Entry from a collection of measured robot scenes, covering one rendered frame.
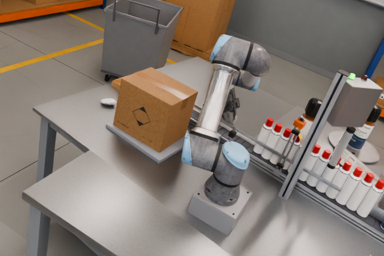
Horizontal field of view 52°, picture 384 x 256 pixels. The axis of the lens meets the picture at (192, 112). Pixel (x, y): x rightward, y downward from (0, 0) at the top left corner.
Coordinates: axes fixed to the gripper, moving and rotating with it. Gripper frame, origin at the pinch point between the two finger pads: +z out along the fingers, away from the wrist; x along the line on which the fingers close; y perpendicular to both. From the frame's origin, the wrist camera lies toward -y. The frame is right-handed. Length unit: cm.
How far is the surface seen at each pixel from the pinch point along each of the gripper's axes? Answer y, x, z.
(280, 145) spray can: -2.6, -28.7, 8.8
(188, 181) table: -43.9, -0.3, 12.2
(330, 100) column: -16, -59, -17
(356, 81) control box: -10, -69, -23
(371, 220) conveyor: 0, -67, 45
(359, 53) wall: 429, 33, 29
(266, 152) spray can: -2.5, -20.0, 13.2
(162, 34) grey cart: 119, 134, -51
